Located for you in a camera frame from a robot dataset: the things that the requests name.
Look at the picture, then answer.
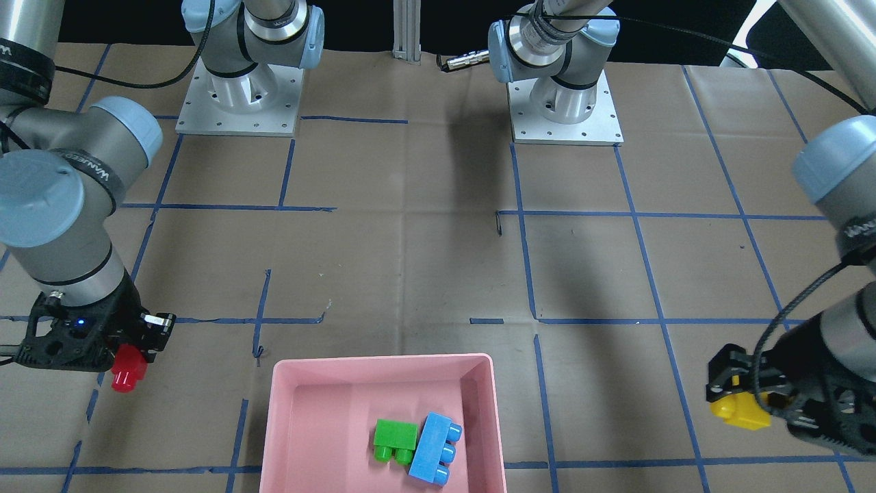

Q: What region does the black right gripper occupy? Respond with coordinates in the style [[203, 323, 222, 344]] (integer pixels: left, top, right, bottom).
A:
[[14, 274, 177, 372]]

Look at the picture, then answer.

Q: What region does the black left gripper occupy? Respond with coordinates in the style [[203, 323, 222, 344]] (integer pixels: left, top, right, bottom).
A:
[[706, 316, 875, 457]]

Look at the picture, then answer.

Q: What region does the red toy block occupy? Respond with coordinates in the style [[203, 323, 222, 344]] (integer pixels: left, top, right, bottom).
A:
[[112, 344, 148, 393]]

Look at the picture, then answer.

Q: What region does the yellow toy block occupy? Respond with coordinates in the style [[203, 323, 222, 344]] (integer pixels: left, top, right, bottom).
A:
[[705, 375, 772, 431]]

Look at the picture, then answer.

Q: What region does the green toy block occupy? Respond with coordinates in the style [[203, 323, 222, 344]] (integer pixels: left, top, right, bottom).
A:
[[372, 418, 418, 467]]

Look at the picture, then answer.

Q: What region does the blue toy block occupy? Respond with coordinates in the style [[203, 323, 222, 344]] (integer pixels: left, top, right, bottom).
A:
[[408, 412, 463, 487]]

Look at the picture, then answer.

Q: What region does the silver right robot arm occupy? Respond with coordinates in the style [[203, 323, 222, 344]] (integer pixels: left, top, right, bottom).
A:
[[2, 1, 325, 391]]

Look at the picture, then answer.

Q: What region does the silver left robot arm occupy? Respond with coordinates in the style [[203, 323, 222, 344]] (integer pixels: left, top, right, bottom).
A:
[[487, 1, 874, 461]]

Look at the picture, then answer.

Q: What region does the pink plastic box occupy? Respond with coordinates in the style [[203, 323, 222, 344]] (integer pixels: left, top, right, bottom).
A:
[[259, 353, 507, 492]]

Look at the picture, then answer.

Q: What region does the black braided cable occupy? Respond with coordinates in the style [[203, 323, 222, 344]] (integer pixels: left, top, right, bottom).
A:
[[749, 260, 853, 415]]

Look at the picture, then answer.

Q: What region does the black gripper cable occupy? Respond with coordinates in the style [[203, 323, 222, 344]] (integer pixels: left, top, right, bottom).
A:
[[55, 0, 216, 90]]

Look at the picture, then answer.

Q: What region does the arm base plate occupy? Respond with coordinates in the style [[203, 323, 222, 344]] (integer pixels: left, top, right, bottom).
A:
[[506, 72, 625, 147], [175, 62, 305, 138]]

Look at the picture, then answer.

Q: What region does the aluminium frame post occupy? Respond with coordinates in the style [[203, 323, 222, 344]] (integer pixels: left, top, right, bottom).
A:
[[391, 0, 422, 65]]

